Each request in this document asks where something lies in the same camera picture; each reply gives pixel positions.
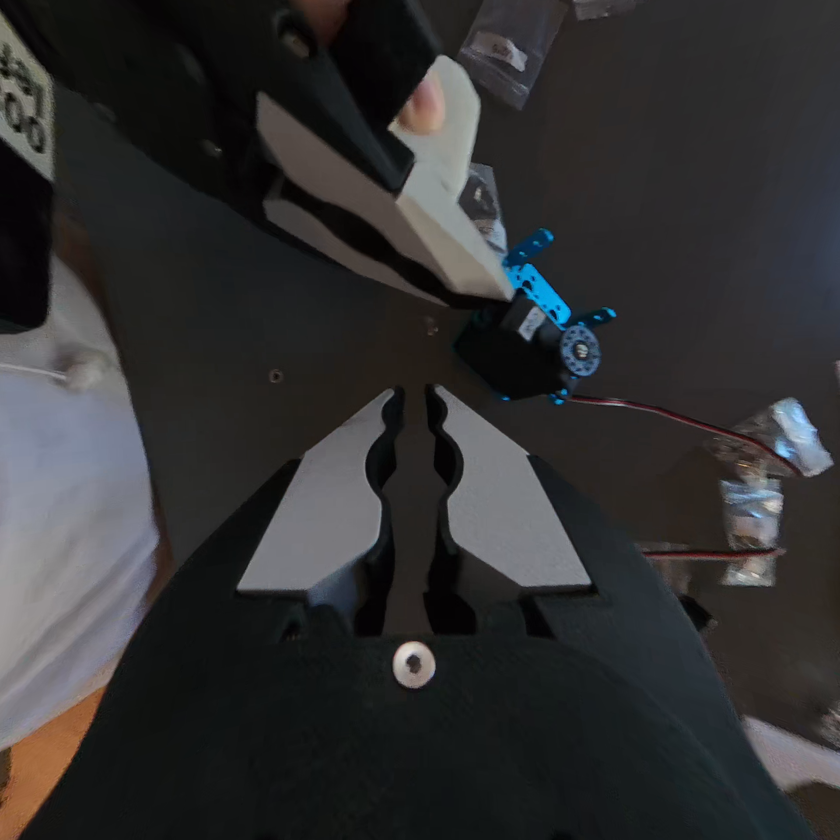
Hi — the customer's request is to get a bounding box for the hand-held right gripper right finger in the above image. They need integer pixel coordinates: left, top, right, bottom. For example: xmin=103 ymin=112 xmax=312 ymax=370
xmin=425 ymin=385 xmax=593 ymax=598

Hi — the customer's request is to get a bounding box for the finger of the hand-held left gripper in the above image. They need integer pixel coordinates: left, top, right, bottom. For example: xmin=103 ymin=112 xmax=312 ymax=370
xmin=255 ymin=91 xmax=517 ymax=304
xmin=262 ymin=177 xmax=490 ymax=311

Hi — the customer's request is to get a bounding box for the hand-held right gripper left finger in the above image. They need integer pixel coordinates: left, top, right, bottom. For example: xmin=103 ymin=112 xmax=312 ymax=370
xmin=235 ymin=387 xmax=405 ymax=614

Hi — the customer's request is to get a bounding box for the black servo motor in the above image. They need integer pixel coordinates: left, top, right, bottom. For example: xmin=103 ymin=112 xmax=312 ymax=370
xmin=455 ymin=298 xmax=602 ymax=403

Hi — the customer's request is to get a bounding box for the white square foam frame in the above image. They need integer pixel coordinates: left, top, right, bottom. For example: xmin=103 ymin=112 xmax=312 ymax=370
xmin=740 ymin=714 xmax=840 ymax=793

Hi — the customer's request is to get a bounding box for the dark brown desk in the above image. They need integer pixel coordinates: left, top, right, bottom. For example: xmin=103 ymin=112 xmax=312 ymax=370
xmin=39 ymin=0 xmax=840 ymax=840

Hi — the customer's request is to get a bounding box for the person's left hand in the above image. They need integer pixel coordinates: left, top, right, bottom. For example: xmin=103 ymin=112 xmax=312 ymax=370
xmin=398 ymin=69 xmax=448 ymax=137

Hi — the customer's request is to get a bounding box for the group of small clear bags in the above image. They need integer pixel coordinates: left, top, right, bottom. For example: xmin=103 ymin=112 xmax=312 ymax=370
xmin=458 ymin=0 xmax=639 ymax=255

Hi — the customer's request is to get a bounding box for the crumpled clear parts bag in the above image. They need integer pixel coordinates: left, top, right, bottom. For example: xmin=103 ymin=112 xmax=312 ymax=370
xmin=717 ymin=478 xmax=786 ymax=586

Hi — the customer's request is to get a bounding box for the clear bag of screws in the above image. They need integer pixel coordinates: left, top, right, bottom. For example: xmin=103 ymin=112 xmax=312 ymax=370
xmin=704 ymin=395 xmax=836 ymax=481

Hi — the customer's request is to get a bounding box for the white drawstring toggle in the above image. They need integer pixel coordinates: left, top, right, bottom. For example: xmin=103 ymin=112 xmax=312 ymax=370
xmin=54 ymin=346 xmax=110 ymax=392

